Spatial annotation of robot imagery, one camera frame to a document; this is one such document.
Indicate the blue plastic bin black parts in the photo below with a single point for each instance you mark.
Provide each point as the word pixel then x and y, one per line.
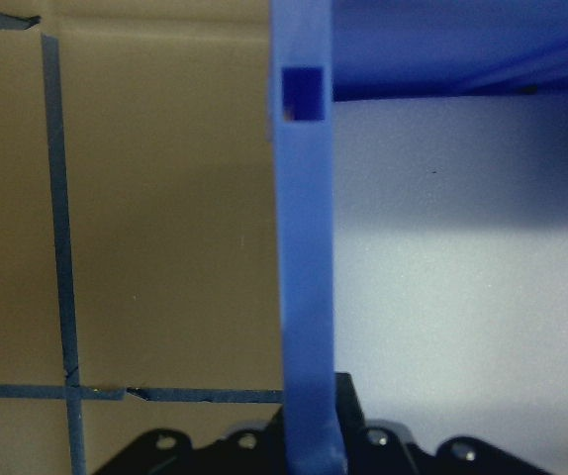
pixel 304 247

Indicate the white foam pad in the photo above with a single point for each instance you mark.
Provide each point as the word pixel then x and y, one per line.
pixel 462 272

